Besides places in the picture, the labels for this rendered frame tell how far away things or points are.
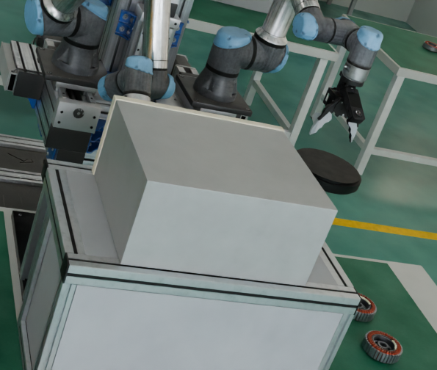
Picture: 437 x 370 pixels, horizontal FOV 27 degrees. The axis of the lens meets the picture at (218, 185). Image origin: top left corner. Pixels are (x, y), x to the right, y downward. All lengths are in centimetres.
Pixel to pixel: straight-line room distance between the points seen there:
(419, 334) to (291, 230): 98
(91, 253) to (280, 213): 40
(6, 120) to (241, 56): 215
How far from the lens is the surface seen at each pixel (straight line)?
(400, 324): 286
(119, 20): 314
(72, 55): 296
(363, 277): 301
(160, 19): 264
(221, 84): 311
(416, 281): 314
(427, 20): 1005
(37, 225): 230
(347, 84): 276
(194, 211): 186
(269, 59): 315
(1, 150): 421
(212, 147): 204
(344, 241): 492
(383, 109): 563
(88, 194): 212
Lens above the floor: 212
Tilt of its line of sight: 25 degrees down
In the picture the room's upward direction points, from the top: 20 degrees clockwise
